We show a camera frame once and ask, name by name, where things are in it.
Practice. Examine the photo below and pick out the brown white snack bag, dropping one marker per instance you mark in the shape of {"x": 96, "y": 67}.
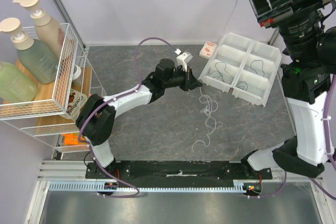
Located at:
{"x": 75, "y": 102}

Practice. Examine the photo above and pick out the small red white box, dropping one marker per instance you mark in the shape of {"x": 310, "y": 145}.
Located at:
{"x": 207, "y": 50}

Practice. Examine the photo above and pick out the white plastic compartment tray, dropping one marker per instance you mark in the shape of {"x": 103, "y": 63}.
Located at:
{"x": 244, "y": 66}

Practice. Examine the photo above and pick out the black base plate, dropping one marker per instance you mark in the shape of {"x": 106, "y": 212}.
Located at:
{"x": 185, "y": 173}

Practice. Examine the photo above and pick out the beige pump bottle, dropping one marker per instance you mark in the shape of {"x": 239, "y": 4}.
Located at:
{"x": 48, "y": 29}

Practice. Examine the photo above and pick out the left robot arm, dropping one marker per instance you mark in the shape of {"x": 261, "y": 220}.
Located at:
{"x": 96, "y": 119}

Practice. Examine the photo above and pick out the white slotted cable duct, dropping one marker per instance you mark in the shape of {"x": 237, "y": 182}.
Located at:
{"x": 106, "y": 187}

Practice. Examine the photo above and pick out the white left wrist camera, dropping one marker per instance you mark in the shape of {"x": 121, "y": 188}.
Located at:
{"x": 183, "y": 58}

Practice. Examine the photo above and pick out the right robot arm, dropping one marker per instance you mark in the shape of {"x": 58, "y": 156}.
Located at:
{"x": 308, "y": 83}

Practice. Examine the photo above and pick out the orange snack packet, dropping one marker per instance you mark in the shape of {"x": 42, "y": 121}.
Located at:
{"x": 72, "y": 139}

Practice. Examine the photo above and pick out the light green bottle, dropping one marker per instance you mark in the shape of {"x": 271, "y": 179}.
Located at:
{"x": 16, "y": 87}

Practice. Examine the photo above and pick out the grey-green pump bottle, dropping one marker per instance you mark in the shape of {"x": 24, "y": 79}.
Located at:
{"x": 32, "y": 53}

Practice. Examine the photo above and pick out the small white cup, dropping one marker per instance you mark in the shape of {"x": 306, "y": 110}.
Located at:
{"x": 76, "y": 73}

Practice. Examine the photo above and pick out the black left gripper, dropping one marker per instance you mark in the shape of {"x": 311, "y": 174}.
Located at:
{"x": 189, "y": 80}

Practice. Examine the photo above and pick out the white wire basket shelf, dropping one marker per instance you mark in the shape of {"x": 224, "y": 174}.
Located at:
{"x": 71, "y": 50}

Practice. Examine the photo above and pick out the wooden shelf board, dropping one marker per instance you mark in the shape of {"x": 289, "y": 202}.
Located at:
{"x": 41, "y": 116}

